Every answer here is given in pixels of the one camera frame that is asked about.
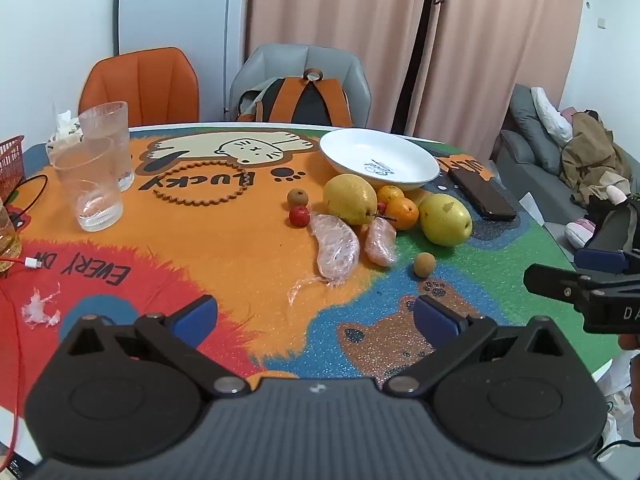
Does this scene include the brown longan front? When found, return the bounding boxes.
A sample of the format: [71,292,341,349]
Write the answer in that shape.
[412,252,436,278]

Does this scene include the brown longan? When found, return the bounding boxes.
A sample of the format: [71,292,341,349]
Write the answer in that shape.
[412,252,436,278]
[286,188,309,208]

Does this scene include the yellow pear with brown spot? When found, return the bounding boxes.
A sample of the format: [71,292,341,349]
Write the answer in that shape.
[419,193,473,247]

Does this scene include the orange mandarin front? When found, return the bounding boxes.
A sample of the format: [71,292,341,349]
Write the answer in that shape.
[384,197,419,231]

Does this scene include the orange mandarin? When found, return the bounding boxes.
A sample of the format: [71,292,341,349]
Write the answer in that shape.
[376,184,405,204]
[384,197,419,231]

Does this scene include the large pomelo segment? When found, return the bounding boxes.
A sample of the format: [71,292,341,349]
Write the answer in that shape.
[288,214,360,306]

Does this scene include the orange mandarin back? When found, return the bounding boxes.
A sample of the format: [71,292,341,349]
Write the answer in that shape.
[376,184,405,204]

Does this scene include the red cherry fruit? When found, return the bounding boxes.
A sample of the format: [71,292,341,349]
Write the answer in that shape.
[288,205,311,228]

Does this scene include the yellow pear with stem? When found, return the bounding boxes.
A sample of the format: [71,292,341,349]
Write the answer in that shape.
[323,174,378,226]

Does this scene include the right hand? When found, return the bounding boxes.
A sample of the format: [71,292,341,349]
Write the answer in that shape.
[618,334,640,351]

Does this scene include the pink white shoe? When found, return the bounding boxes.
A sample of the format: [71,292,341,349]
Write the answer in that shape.
[564,218,596,249]

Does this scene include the white plastic bag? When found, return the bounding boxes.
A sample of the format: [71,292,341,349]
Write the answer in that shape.
[597,350,639,462]

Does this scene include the brown clothes pile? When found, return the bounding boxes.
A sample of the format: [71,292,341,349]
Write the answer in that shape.
[560,112,632,207]

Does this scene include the black smartphone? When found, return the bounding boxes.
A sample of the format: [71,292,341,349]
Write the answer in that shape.
[448,168,516,221]

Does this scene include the grey sofa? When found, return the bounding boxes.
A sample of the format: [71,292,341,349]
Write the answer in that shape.
[491,84,587,226]

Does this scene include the white pillow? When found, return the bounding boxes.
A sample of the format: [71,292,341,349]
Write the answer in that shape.
[530,87,573,148]

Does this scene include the colourful cartoon table mat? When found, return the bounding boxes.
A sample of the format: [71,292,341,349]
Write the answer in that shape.
[1,126,617,414]

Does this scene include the crumpled plastic scrap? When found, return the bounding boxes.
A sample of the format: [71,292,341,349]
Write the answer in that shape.
[21,285,62,330]

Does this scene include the white ceramic plate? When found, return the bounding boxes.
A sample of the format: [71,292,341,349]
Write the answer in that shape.
[319,128,440,191]

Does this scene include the back clear plastic cup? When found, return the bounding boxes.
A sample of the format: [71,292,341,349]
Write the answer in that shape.
[78,101,134,192]

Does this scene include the red plastic basket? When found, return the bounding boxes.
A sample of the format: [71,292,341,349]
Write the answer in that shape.
[0,136,25,203]

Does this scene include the orange chair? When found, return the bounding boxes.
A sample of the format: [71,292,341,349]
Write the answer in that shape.
[78,47,200,127]

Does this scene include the pink curtain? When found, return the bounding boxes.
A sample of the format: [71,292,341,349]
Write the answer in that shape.
[245,0,582,158]

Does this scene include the orange black backpack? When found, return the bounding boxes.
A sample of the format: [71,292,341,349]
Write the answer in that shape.
[235,68,354,128]

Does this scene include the grey chair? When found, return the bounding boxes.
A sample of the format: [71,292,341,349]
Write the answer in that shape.
[229,44,372,128]

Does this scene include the red charging cable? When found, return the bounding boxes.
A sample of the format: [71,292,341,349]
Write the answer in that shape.
[0,253,47,461]

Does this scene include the black cable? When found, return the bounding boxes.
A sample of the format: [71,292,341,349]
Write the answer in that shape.
[4,173,50,231]

